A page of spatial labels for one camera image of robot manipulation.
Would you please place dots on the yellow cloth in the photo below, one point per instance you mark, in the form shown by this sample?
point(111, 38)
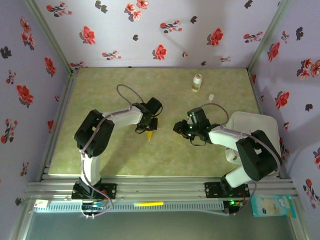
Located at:
point(149, 136)

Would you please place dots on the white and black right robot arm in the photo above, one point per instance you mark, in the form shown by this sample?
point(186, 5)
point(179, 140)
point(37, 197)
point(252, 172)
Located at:
point(222, 136)

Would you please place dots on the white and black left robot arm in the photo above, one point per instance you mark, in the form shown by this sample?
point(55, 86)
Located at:
point(125, 117)

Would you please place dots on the white square plastic container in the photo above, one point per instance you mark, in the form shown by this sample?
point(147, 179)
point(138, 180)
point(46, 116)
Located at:
point(250, 120)

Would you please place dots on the small white bottle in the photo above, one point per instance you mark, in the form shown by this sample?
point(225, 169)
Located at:
point(211, 97)

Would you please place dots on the large white bottle orange label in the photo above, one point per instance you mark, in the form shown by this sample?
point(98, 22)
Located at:
point(196, 81)

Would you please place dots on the controller board with green light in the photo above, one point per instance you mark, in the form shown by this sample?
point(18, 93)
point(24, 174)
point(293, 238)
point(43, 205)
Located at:
point(233, 203)

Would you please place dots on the blue wet wipes packet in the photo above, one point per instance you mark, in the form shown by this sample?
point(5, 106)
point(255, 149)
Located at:
point(272, 206)

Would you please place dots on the white card with red mark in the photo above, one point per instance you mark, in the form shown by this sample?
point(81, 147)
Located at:
point(41, 203)

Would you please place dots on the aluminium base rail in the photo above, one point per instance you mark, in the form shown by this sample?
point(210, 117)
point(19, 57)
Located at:
point(160, 187)

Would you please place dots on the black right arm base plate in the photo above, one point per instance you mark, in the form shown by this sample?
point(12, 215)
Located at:
point(212, 190)

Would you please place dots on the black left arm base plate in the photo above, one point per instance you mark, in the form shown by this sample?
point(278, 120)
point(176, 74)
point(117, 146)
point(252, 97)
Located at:
point(110, 191)

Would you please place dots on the aluminium side rail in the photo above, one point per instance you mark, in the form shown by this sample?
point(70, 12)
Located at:
point(255, 90)
point(58, 125)

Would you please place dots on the aluminium frame post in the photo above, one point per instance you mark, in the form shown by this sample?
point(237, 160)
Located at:
point(50, 37)
point(267, 37)

